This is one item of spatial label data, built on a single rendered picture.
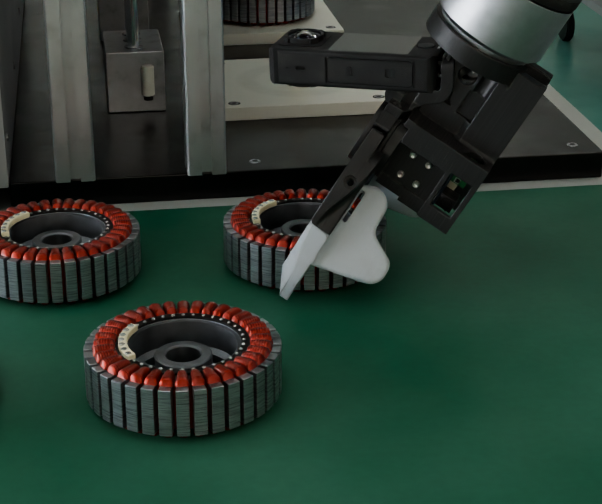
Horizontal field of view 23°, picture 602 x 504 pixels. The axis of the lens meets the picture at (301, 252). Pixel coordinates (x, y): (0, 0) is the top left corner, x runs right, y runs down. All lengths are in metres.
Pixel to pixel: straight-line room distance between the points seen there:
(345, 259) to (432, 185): 0.07
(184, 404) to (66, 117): 0.38
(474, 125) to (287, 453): 0.26
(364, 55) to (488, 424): 0.26
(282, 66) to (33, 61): 0.53
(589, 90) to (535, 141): 2.85
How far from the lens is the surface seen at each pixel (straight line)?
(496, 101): 0.92
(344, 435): 0.80
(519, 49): 0.90
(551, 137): 1.22
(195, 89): 1.10
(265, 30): 1.49
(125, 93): 1.27
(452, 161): 0.92
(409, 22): 1.57
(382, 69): 0.93
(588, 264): 1.03
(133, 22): 1.27
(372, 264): 0.93
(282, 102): 1.26
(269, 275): 0.96
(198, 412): 0.79
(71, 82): 1.10
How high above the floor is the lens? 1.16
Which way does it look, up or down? 23 degrees down
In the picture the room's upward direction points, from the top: straight up
